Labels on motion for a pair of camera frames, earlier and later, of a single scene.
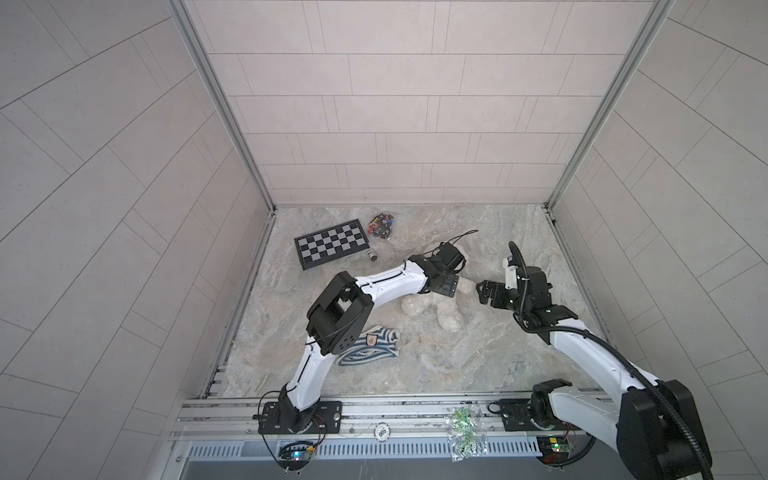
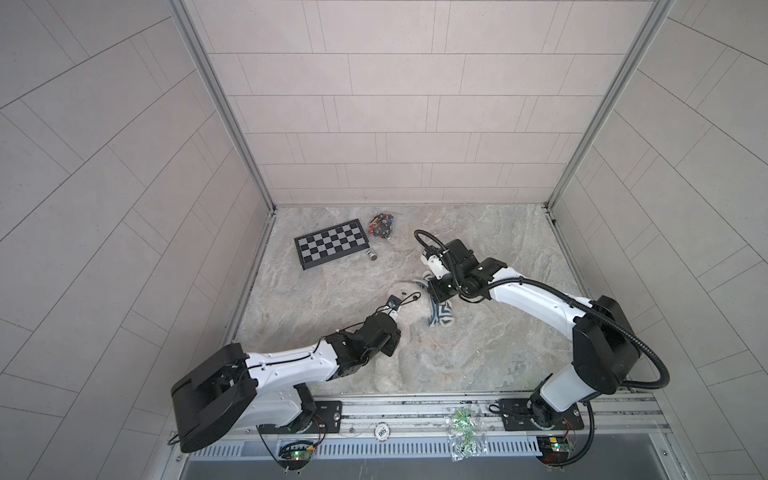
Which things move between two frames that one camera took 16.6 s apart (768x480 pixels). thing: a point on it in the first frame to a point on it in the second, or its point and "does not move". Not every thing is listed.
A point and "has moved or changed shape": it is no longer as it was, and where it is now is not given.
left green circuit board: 295,455 does not move
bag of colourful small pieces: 381,225 does not move
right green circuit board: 555,449 does not move
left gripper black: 444,284 to 390,335
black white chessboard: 329,244 does not move
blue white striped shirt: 374,344 has moved or changed shape
